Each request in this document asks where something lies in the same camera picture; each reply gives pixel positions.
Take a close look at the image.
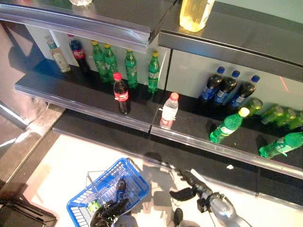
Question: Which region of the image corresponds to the yellow tea bottle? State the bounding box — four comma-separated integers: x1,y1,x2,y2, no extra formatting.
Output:
179,0,215,33

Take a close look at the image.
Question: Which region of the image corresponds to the silver left robot leg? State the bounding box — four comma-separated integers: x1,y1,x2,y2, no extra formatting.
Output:
116,214,139,227

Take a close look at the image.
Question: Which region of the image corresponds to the black metal shelf board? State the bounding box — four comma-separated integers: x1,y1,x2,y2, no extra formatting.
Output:
157,0,303,83
150,89,303,180
14,58,160,133
0,0,177,54

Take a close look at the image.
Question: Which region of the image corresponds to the dark display counter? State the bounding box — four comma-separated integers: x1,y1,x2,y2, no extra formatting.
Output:
0,198,57,227

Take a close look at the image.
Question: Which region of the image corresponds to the Coca-Cola bottle red cap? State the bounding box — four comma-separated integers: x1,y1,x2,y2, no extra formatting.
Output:
113,72,132,115
68,34,90,76

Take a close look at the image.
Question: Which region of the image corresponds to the black base shelf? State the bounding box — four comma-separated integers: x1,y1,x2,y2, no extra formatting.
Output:
52,110,303,210

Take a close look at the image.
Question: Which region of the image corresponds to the dark glossy floor plinth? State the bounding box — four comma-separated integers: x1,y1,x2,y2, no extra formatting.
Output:
0,104,66,190

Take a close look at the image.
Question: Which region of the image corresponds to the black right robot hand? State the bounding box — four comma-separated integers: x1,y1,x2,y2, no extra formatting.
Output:
169,169,208,202

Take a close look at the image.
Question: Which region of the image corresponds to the blue plastic shopping basket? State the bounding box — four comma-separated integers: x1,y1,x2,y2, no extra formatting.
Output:
66,157,150,227

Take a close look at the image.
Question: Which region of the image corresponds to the pale tea bottle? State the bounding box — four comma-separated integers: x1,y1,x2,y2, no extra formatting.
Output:
45,35,71,73

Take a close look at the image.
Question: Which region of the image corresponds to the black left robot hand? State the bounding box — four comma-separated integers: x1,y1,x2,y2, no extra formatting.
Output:
89,197,130,227

